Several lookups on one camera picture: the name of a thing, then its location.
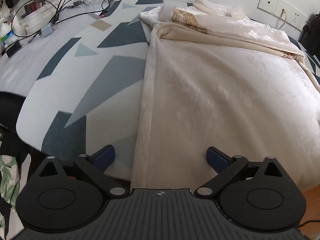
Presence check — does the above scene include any small grey adapter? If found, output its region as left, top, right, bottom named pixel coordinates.
left=41, top=23, right=54, bottom=37

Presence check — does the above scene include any clear acrylic organizer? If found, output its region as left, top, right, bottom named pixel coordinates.
left=13, top=0, right=58, bottom=35

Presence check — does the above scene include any cream embroidered fur-trimmed coat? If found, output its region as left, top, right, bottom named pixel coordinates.
left=131, top=0, right=319, bottom=190

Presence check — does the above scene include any black speaker box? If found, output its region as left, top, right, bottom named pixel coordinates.
left=299, top=13, right=320, bottom=57

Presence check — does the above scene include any black cable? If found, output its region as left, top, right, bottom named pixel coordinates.
left=11, top=0, right=144, bottom=40

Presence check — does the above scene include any white plugged cable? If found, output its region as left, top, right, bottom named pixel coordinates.
left=277, top=8, right=287, bottom=30

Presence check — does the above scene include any white wall socket panel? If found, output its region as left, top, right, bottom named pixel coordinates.
left=258, top=0, right=308, bottom=31

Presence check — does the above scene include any black power adapter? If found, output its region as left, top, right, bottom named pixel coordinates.
left=5, top=40, right=22, bottom=58

